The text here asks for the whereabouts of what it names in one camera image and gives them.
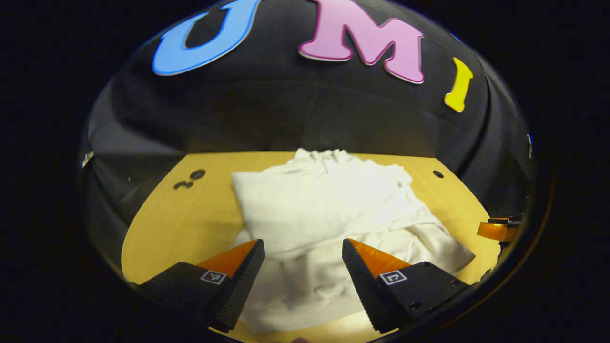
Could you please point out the black round table grommet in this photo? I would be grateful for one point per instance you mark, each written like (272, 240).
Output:
(438, 174)
(198, 174)

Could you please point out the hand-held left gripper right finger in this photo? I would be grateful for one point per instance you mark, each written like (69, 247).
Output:
(367, 290)

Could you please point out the small black table grommet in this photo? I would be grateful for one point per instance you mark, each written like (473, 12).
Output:
(183, 185)

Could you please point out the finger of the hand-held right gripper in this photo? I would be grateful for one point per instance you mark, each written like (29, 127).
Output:
(495, 231)
(510, 219)

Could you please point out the small white cloth clip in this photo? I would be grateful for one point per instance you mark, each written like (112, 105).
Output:
(87, 158)

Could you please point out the black backdrop cloth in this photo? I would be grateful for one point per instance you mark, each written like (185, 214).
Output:
(286, 109)

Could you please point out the white cloth garment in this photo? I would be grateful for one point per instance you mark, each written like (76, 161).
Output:
(310, 205)

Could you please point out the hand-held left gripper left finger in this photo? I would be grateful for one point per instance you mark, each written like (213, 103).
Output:
(240, 290)

